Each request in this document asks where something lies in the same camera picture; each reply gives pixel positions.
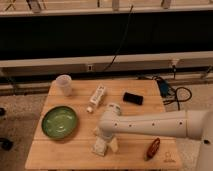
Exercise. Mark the white wall outlet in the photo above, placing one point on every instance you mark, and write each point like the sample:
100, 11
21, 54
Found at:
90, 68

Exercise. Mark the wooden folding table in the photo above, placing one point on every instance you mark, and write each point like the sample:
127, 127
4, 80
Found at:
75, 151

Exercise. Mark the green ceramic bowl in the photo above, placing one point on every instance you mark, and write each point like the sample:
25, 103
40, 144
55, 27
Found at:
59, 122

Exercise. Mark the brown red oblong object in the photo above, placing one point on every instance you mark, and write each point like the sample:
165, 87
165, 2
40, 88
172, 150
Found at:
153, 148

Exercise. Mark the clear plastic cup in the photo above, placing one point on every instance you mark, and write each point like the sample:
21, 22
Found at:
64, 84

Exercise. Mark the black rectangular block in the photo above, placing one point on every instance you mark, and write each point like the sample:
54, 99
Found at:
132, 98

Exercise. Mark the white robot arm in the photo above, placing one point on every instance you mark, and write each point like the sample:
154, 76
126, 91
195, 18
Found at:
192, 124

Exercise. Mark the blue power box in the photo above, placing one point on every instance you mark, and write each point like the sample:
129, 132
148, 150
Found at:
163, 87

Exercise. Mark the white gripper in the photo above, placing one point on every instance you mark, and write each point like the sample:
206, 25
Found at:
109, 137

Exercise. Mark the white small bottle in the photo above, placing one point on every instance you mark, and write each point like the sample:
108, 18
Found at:
96, 98

